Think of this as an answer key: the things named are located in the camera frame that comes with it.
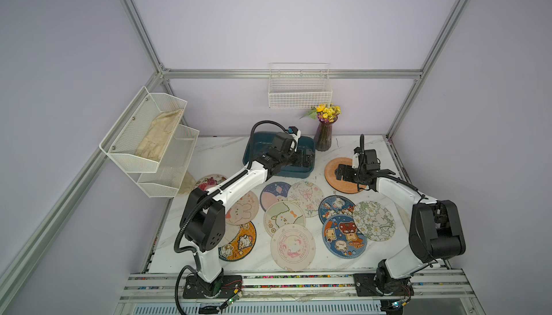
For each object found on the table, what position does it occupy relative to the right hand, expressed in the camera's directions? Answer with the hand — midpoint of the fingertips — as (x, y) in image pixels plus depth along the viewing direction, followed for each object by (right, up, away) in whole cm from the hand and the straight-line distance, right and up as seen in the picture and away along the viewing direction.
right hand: (339, 172), depth 94 cm
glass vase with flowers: (-5, +26, +4) cm, 27 cm away
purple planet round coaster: (-29, -10, +4) cm, 31 cm away
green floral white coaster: (+14, -20, -4) cm, 25 cm away
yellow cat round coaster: (-42, -28, -11) cm, 51 cm away
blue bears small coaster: (-2, -14, 0) cm, 15 cm away
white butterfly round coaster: (-14, -11, +2) cm, 17 cm away
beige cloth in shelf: (-73, +15, -14) cm, 76 cm away
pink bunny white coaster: (-21, -28, -12) cm, 37 cm away
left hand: (-17, +7, -9) cm, 20 cm away
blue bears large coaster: (-1, -26, -10) cm, 27 cm away
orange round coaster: (+2, -7, +7) cm, 10 cm away
